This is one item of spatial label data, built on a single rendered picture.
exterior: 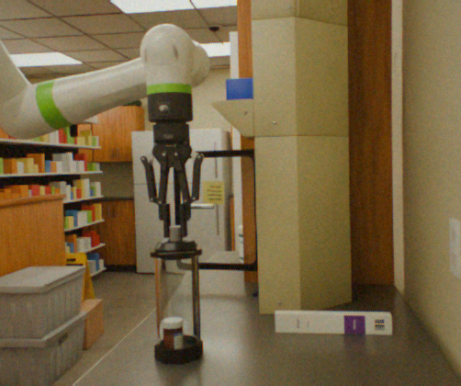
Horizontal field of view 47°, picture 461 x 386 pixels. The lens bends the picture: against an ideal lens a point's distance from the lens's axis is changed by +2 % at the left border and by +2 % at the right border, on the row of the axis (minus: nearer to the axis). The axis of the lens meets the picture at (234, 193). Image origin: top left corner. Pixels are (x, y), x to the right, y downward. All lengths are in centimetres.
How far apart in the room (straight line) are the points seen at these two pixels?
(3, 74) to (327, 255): 92
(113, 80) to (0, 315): 253
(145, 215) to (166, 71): 560
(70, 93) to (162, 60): 30
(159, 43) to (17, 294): 260
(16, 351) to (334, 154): 260
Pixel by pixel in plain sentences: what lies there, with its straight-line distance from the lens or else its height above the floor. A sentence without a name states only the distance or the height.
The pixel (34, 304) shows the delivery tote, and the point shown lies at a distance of 345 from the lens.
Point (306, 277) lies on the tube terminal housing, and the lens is 141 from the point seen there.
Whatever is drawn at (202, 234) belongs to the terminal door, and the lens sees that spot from 175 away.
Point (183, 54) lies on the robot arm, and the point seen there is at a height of 156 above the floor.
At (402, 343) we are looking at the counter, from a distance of 125.
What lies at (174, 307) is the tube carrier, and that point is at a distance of 108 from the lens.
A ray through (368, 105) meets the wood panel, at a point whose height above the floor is 152.
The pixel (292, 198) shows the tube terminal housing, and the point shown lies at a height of 125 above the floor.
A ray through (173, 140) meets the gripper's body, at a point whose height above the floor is 139.
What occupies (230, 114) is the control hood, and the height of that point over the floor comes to 147.
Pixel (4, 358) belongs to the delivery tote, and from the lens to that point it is 364.
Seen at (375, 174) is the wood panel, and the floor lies 130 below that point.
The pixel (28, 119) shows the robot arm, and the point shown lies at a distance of 133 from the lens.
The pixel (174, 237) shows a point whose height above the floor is 119.
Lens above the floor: 134
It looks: 3 degrees down
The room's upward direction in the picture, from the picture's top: 2 degrees counter-clockwise
